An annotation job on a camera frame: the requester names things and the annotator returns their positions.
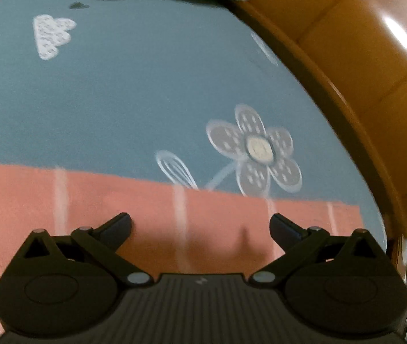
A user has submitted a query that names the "wooden headboard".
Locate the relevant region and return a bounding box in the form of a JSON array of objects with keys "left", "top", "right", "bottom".
[{"left": 225, "top": 0, "right": 407, "bottom": 237}]

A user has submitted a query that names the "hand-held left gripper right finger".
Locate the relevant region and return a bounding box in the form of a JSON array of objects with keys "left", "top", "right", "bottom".
[{"left": 248, "top": 214, "right": 393, "bottom": 289}]

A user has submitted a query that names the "blue floral bed sheet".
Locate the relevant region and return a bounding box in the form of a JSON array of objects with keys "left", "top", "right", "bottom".
[{"left": 0, "top": 0, "right": 390, "bottom": 259}]

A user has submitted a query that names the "pink striped knit sweater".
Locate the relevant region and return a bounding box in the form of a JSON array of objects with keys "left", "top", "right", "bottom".
[{"left": 0, "top": 163, "right": 365, "bottom": 341}]

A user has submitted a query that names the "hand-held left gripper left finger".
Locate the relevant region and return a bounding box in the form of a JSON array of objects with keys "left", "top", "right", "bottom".
[{"left": 19, "top": 212, "right": 153, "bottom": 289}]

